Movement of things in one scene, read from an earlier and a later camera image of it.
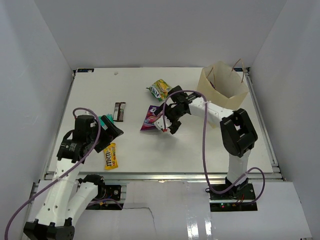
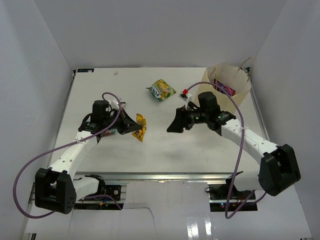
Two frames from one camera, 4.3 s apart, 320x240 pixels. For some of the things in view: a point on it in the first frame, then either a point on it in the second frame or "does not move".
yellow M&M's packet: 110,156 to 140,134
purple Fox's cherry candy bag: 148,123 to 231,92
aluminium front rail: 169,176 does not move
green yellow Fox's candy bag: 159,89 does not move
